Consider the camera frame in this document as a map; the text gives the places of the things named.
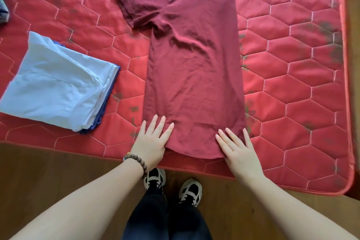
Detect person's right hand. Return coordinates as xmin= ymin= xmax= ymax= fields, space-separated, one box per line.
xmin=215 ymin=127 xmax=266 ymax=184

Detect person's left hand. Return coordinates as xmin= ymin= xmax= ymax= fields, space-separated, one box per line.
xmin=130 ymin=114 xmax=175 ymax=173

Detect dark blue shirt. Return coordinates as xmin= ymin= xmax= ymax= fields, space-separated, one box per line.
xmin=52 ymin=40 xmax=122 ymax=135

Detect maroon shirt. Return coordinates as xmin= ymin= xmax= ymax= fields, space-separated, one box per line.
xmin=114 ymin=0 xmax=248 ymax=160

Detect red quilted mattress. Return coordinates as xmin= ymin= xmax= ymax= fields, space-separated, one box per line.
xmin=0 ymin=0 xmax=356 ymax=197

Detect light blue shirt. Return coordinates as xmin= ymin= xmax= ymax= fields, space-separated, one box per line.
xmin=0 ymin=31 xmax=120 ymax=133

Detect dark grey trousers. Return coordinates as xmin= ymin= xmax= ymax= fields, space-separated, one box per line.
xmin=0 ymin=0 xmax=11 ymax=25

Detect person's left forearm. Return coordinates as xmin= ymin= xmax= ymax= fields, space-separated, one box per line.
xmin=10 ymin=161 xmax=144 ymax=240

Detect person's right forearm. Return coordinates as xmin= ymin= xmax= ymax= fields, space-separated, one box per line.
xmin=244 ymin=175 xmax=358 ymax=240

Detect person's left black white shoe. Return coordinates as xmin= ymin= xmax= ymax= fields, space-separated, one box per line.
xmin=144 ymin=168 xmax=167 ymax=191

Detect person's black white shoe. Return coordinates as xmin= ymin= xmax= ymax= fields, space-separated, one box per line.
xmin=178 ymin=178 xmax=203 ymax=208
xmin=144 ymin=168 xmax=167 ymax=191

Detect person's right black white shoe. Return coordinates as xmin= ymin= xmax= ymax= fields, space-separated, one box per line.
xmin=178 ymin=178 xmax=203 ymax=208

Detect dark bead bracelet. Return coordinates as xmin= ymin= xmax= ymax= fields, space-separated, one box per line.
xmin=123 ymin=153 xmax=149 ymax=179

